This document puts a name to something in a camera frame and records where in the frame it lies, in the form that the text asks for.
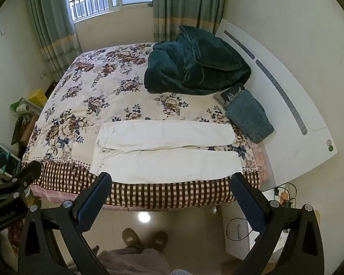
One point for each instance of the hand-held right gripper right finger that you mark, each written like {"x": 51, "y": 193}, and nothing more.
{"x": 248, "y": 203}

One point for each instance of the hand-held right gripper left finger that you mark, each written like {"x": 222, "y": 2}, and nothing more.
{"x": 94, "y": 202}

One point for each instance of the white pants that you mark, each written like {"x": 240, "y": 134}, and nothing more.
{"x": 166, "y": 133}

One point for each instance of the green plastic crate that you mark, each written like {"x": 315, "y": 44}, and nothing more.
{"x": 0, "y": 149}

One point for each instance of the power strip with plugs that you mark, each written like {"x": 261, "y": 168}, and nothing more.
{"x": 283, "y": 197}

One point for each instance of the dark patterned hanging cloth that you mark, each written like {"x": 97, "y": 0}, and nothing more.
{"x": 18, "y": 129}

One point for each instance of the white nightstand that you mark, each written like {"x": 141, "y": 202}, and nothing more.
{"x": 238, "y": 243}

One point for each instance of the brown slipper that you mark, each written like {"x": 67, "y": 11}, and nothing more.
{"x": 160, "y": 240}
{"x": 131, "y": 237}

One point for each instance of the green plastic bag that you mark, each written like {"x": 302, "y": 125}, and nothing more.
{"x": 17, "y": 105}

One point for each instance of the person's legs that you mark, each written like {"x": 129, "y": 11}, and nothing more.
{"x": 137, "y": 263}

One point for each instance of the yellow box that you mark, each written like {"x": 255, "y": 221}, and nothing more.
{"x": 37, "y": 98}

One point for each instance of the folded blue jeans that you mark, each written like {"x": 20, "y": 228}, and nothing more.
{"x": 246, "y": 114}

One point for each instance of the dark folded cloth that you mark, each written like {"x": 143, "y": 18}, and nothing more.
{"x": 226, "y": 95}

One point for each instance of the floral bedspread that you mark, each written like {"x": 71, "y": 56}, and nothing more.
{"x": 103, "y": 91}

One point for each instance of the white headboard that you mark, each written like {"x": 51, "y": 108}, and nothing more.
{"x": 304, "y": 97}

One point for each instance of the green curtain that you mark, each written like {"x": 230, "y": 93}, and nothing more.
{"x": 54, "y": 34}
{"x": 186, "y": 3}

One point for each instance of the teal plush blanket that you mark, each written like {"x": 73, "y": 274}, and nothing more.
{"x": 189, "y": 63}

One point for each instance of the wall outlet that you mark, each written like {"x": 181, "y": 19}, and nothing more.
{"x": 43, "y": 75}

